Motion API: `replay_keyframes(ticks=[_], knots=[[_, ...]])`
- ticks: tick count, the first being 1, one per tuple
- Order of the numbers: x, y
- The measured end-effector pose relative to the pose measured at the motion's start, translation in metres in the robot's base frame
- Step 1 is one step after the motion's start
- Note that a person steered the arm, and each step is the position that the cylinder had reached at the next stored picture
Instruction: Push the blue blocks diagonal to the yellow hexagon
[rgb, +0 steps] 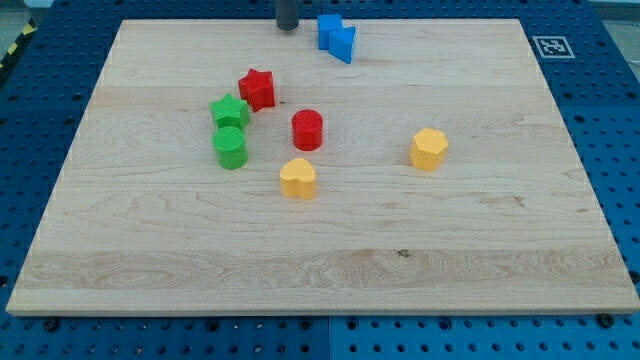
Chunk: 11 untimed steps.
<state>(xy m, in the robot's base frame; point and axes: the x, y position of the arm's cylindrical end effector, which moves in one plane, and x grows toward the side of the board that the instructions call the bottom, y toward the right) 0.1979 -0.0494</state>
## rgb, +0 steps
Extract yellow hexagon block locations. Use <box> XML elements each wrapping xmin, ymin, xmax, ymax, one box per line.
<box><xmin>409</xmin><ymin>128</ymin><xmax>449</xmax><ymax>171</ymax></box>

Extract yellow heart block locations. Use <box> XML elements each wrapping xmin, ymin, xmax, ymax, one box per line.
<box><xmin>279</xmin><ymin>158</ymin><xmax>317</xmax><ymax>199</ymax></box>

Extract red cylinder block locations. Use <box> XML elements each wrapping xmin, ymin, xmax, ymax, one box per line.
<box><xmin>292</xmin><ymin>109</ymin><xmax>323</xmax><ymax>151</ymax></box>

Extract light wooden board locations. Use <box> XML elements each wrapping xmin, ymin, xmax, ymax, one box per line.
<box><xmin>7</xmin><ymin>19</ymin><xmax>639</xmax><ymax>317</ymax></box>

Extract green cylinder block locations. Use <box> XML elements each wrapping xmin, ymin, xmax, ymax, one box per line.
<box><xmin>212</xmin><ymin>126</ymin><xmax>248</xmax><ymax>170</ymax></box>

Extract red star block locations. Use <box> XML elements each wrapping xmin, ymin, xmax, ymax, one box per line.
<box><xmin>238</xmin><ymin>68</ymin><xmax>275</xmax><ymax>112</ymax></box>

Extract green star block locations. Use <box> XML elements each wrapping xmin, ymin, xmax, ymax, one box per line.
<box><xmin>209</xmin><ymin>93</ymin><xmax>250</xmax><ymax>129</ymax></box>

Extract blue triangle block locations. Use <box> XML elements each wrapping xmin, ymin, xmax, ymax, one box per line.
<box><xmin>328</xmin><ymin>27</ymin><xmax>356</xmax><ymax>64</ymax></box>

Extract blue cube block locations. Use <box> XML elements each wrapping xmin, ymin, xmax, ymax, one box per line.
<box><xmin>317</xmin><ymin>14</ymin><xmax>343</xmax><ymax>50</ymax></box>

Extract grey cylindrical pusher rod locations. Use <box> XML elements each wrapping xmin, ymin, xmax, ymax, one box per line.
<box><xmin>274</xmin><ymin>0</ymin><xmax>299</xmax><ymax>31</ymax></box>

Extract white fiducial marker tag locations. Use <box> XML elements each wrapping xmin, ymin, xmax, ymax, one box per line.
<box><xmin>532</xmin><ymin>35</ymin><xmax>575</xmax><ymax>59</ymax></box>

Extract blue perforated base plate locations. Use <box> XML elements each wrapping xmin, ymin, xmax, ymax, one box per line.
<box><xmin>1</xmin><ymin>0</ymin><xmax>639</xmax><ymax>359</ymax></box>

